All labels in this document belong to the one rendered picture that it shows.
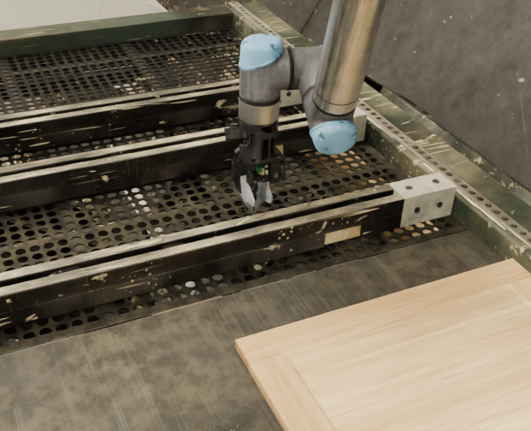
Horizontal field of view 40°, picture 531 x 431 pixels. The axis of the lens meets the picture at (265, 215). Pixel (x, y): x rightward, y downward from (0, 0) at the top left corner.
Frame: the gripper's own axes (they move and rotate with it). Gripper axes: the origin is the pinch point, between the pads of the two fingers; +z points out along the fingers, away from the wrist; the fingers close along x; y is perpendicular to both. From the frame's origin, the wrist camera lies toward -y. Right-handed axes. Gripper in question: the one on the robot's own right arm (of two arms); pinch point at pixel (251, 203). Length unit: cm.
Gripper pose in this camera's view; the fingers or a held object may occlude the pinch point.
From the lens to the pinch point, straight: 150.2
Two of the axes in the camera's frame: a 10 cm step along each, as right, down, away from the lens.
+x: 9.2, -2.0, 3.5
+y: 4.0, 5.3, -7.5
